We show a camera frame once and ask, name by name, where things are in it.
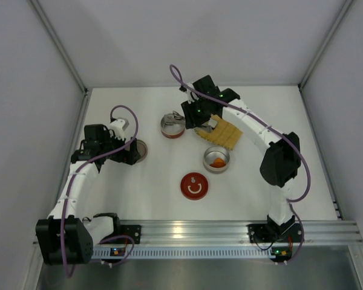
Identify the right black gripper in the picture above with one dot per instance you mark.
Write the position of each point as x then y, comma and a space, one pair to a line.
193, 118

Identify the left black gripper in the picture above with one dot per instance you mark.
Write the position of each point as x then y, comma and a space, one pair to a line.
128, 154

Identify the metal tongs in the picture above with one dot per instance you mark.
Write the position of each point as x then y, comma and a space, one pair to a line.
175, 118

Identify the red-brown food piece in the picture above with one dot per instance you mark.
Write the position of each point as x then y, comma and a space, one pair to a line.
219, 159

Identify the orange fried shrimp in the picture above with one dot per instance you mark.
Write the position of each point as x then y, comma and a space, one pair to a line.
218, 164

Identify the white sushi piece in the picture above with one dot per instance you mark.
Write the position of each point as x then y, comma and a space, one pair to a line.
212, 123

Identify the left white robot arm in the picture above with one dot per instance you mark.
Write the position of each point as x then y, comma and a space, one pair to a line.
67, 236

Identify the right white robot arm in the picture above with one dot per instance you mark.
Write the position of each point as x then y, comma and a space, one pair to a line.
281, 152

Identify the woven bamboo tray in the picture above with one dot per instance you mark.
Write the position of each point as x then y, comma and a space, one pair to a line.
224, 134

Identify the brown round lid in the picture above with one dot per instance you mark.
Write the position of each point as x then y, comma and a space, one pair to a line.
142, 150

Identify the red-banded metal bowl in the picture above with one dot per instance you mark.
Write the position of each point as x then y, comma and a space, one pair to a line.
171, 131

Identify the beige-banded metal bowl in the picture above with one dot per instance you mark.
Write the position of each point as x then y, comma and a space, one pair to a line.
211, 154

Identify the red round lid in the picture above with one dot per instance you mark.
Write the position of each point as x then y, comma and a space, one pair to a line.
194, 186

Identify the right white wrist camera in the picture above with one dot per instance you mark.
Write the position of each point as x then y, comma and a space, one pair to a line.
190, 95

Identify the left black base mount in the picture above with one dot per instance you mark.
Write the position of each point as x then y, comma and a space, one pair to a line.
132, 230

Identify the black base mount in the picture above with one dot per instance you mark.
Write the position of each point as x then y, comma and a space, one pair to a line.
259, 233
132, 230

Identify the aluminium mounting rail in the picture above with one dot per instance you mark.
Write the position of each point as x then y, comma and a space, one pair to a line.
235, 233

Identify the slotted cable duct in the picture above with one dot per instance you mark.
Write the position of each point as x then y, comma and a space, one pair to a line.
115, 253

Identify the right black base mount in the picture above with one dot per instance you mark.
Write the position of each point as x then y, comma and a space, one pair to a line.
259, 233

